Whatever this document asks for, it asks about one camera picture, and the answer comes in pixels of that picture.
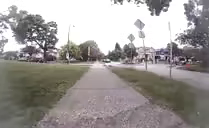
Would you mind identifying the signpost with two diamond signs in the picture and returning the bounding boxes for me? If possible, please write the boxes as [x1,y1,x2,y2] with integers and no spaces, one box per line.
[133,18,149,72]

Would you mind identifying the grey concrete pavement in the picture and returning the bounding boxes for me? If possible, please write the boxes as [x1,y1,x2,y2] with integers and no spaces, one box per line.
[35,61,193,128]

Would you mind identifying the pole with white sign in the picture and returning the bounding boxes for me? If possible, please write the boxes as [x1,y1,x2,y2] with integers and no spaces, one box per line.
[87,45,92,62]

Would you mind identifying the large dark tree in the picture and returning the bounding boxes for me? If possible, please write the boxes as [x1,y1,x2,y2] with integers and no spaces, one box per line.
[175,0,209,68]

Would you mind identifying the thin bare pole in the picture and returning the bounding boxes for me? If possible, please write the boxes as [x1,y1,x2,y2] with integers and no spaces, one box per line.
[167,21,173,80]

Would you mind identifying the signpost with one diamond sign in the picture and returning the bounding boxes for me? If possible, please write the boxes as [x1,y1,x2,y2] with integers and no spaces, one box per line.
[126,33,136,64]

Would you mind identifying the light green tree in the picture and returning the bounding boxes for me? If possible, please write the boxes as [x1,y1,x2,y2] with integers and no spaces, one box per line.
[58,41,82,62]

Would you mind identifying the grey asphalt road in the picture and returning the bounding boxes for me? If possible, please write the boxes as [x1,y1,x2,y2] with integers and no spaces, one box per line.
[103,61,209,93]

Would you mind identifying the grass strip with signposts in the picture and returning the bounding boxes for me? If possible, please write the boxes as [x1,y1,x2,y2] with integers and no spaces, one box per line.
[108,65,209,128]

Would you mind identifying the car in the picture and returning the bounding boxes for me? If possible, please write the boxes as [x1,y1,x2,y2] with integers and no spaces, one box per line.
[102,58,112,64]

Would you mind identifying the low building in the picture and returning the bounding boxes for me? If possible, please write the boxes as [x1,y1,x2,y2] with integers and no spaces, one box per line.
[18,48,60,63]

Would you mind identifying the overhanging tree branches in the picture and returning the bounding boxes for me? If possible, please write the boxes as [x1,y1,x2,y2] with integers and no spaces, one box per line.
[111,0,173,17]

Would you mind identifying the dark pointed tree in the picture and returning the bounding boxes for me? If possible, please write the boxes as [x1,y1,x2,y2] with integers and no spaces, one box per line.
[106,42,126,62]

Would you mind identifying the dark green tree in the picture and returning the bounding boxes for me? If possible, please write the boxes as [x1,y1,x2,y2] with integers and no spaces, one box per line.
[78,39,105,62]

